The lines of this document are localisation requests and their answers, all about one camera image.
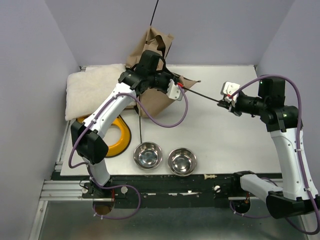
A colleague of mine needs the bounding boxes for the black tent pole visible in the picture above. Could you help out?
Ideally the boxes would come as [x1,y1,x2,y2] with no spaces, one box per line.
[138,0,159,144]
[182,86,220,103]

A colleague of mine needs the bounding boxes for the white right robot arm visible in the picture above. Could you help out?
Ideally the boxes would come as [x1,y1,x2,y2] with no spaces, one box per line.
[218,75,320,219]

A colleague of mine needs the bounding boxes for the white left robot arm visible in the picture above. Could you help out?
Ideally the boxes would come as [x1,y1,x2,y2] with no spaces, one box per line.
[70,50,181,198]

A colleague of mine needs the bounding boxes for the right steel pet bowl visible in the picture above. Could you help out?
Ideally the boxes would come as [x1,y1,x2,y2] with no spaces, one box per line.
[168,147,198,177]

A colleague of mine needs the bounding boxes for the steel pet bowl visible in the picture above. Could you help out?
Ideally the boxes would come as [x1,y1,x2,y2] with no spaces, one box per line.
[168,147,198,177]
[133,141,163,170]

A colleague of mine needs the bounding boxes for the white fluffy pet cushion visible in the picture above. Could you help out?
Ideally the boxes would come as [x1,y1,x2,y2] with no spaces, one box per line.
[65,63,126,121]

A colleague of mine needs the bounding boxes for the left steel pet bowl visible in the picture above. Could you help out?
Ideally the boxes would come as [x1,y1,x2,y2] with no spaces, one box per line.
[133,141,163,170]

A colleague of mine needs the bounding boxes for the white chess piece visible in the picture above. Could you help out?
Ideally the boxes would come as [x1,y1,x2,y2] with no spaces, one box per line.
[203,174,217,180]

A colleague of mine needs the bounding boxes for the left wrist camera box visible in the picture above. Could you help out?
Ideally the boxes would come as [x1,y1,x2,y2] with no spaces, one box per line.
[166,79,183,101]

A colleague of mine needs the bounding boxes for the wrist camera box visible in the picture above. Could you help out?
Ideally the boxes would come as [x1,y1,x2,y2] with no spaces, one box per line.
[166,79,183,101]
[220,81,240,103]

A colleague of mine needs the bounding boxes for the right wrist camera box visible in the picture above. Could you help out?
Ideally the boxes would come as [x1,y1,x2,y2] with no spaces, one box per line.
[220,81,240,103]

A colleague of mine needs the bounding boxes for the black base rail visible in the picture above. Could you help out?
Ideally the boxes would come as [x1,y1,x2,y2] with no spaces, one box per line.
[82,174,253,213]

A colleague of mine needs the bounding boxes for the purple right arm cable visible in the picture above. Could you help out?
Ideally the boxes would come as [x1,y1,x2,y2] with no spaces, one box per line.
[227,74,320,235]

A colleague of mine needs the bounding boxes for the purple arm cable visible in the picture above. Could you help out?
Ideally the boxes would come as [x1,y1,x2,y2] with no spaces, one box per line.
[68,84,189,220]
[227,74,320,235]

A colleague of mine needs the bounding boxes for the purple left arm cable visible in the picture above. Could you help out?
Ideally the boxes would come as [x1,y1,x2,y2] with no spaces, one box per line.
[68,84,189,220]

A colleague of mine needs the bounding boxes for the aluminium extrusion rail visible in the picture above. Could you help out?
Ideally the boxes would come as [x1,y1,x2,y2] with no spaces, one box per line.
[40,175,244,201]

